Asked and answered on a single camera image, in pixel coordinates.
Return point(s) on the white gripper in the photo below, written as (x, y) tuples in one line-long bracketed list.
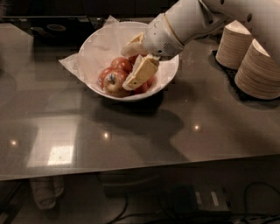
[(159, 38)]

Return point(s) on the red-green apple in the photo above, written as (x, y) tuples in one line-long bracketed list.
[(113, 83)]

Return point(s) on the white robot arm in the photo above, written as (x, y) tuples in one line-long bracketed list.
[(192, 19)]

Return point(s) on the top red apple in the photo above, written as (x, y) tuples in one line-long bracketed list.
[(133, 59)]

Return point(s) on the red apple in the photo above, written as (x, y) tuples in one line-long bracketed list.
[(150, 81), (102, 76), (122, 63), (133, 59), (142, 89)]

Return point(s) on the middle left red apple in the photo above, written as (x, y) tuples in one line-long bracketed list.
[(122, 63)]

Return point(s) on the white ceramic bowl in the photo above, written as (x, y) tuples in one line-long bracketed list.
[(166, 78)]

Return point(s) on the front right red apple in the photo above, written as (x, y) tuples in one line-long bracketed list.
[(142, 89)]

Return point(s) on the far left red apple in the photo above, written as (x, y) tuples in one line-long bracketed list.
[(102, 76)]

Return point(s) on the white paper bowl liner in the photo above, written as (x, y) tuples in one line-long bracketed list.
[(99, 49)]

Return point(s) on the black induction cooktop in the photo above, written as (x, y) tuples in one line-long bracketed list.
[(57, 30)]

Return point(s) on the black rubber mat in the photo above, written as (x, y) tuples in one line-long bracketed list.
[(233, 78)]

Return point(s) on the left stack paper plates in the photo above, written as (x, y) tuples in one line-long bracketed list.
[(234, 43)]

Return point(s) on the stack paper plates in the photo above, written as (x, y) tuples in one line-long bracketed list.
[(234, 43), (258, 74)]

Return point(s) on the right stack paper plates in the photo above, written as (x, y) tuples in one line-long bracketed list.
[(258, 74)]

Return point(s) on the dark electronic box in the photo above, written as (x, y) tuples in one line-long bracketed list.
[(188, 199)]

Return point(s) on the hanging beige towel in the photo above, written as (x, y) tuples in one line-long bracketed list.
[(46, 190)]

